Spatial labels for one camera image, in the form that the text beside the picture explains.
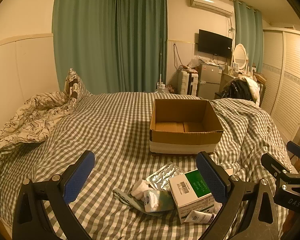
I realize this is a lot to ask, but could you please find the white ointment tube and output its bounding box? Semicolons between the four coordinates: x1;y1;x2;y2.
184;210;216;224

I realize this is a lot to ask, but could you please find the white green medicine box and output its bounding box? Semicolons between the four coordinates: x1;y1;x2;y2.
169;170;215;223

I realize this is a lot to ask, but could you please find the grey green face mask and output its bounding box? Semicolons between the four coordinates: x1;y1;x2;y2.
112;189;175;217

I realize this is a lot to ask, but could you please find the silver foil blister pack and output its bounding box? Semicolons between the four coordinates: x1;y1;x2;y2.
145;161;183;191

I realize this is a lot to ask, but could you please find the white plastic bundle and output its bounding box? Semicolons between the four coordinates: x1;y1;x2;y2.
131;179;161;213

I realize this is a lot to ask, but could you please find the black jacket on chair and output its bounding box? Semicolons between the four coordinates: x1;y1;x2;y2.
220;79;255;102

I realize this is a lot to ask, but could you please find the white louvered wardrobe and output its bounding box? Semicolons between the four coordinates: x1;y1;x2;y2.
261;28;300;141

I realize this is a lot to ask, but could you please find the floral white duvet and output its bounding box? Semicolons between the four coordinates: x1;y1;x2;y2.
0;92;78;151

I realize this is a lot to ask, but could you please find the white oval vanity mirror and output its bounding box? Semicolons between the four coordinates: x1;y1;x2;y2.
232;43;248;71

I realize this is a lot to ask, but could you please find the open cardboard box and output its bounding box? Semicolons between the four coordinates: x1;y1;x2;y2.
149;99;223;154

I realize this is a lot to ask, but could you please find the silver mini fridge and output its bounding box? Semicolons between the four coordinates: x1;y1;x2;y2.
198;63;222;100

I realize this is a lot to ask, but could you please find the white suitcase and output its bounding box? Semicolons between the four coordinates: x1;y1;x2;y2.
178;70;198;96

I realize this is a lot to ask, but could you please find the grey checkered bed cover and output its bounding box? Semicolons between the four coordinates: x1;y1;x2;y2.
0;92;296;239

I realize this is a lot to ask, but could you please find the small green window curtain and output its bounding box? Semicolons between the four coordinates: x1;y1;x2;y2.
234;0;264;72

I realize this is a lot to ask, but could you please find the checkered pillow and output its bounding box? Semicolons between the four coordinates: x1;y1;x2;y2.
64;68;91;106

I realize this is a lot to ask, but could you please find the clear water jug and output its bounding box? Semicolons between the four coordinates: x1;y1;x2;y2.
155;82;170;94

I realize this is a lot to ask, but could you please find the white air conditioner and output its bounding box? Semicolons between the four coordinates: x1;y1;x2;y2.
191;0;234;17

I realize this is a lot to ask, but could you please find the large green curtain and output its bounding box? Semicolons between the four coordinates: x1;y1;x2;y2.
52;0;168;94

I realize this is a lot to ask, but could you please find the black wall television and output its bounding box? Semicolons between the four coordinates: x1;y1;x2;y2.
198;29;232;59

